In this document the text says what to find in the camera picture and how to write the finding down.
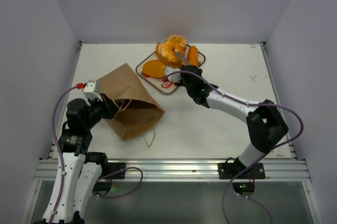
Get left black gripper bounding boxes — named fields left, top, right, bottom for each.
left=83, top=93, right=122, bottom=129

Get brown paper bag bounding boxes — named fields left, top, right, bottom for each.
left=98, top=64, right=165, bottom=141

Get orange fake bread roll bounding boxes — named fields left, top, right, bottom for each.
left=187, top=46, right=199, bottom=67

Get metal tongs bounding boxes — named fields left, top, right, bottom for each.
left=174, top=52, right=190, bottom=65

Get oval orange fake bun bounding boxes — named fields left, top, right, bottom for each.
left=142, top=60, right=166, bottom=79

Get fake ring doughnut bread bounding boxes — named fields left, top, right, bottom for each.
left=156, top=41, right=187, bottom=68

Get round fake bread bun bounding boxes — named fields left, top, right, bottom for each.
left=165, top=34, right=187, bottom=50

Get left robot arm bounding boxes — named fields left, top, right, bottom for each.
left=40, top=94, right=123, bottom=223

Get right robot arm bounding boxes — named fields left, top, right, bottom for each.
left=178, top=65, right=289, bottom=178

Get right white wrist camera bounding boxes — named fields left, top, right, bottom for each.
left=164, top=66, right=181, bottom=83

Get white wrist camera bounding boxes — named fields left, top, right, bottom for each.
left=82, top=80, right=103, bottom=101
left=164, top=66, right=181, bottom=83

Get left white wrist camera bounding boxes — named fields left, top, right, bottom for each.
left=82, top=80, right=103, bottom=101

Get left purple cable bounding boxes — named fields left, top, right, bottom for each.
left=47, top=83, right=144, bottom=224

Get purple cable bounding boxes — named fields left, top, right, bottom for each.
left=162, top=69, right=304, bottom=224
left=47, top=83, right=144, bottom=224

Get aluminium rail frame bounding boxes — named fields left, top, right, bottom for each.
left=34, top=157, right=309, bottom=183

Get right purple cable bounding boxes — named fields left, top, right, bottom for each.
left=162, top=69, right=304, bottom=224

